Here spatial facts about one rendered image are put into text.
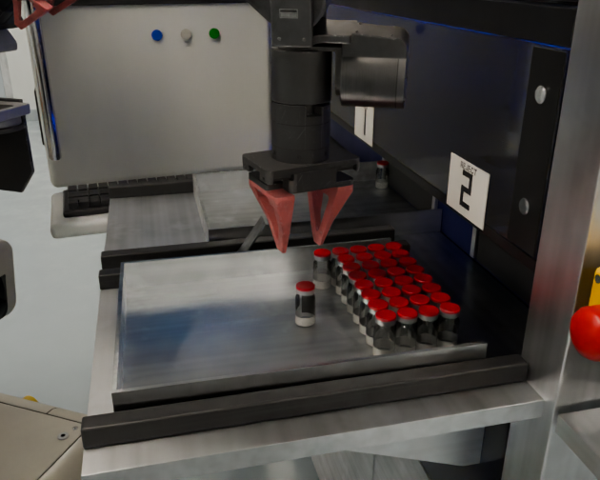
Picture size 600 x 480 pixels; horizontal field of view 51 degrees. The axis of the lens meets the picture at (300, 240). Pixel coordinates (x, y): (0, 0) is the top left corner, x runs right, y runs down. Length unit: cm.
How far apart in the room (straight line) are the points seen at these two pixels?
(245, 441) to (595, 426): 30
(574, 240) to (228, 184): 69
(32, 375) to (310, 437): 183
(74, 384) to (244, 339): 159
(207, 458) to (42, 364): 185
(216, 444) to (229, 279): 30
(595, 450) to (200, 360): 36
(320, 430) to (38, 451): 106
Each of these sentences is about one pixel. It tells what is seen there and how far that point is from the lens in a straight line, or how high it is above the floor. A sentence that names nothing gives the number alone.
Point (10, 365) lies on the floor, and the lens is 240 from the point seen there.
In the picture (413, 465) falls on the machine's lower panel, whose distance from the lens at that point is 98.
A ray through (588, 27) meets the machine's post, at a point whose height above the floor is 120.
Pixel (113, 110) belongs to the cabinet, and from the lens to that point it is 143.
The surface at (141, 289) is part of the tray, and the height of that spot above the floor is 88.
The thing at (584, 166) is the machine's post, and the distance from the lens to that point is 54.
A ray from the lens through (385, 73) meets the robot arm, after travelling 58.
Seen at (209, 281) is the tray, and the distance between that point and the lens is 79.
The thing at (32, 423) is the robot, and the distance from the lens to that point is 163.
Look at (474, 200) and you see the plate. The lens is 69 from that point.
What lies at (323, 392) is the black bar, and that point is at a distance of 57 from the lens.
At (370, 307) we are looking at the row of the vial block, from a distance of 64.
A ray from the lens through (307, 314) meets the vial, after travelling 68.
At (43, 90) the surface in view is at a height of 102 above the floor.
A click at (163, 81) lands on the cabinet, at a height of 102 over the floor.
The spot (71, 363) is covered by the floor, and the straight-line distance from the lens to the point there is 234.
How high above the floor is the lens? 124
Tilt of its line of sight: 23 degrees down
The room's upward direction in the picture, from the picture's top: straight up
